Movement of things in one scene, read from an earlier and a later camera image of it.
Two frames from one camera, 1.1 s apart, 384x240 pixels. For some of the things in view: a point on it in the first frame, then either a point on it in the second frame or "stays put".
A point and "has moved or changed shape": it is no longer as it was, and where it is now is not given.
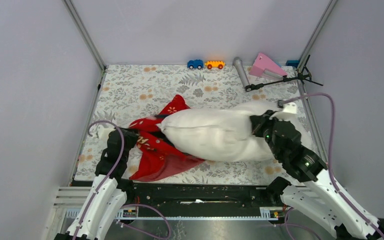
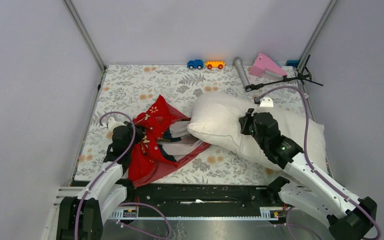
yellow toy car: [211, 64] stays put
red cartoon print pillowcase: [159, 157] has moved or changed shape
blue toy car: [195, 64] stays put
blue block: [292, 63] stays put
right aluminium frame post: [316, 34] stays put
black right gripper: [260, 121] → [245, 120]
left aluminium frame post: [84, 32] stays put
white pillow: [225, 133] has moved or changed shape
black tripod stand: [304, 75] stays put
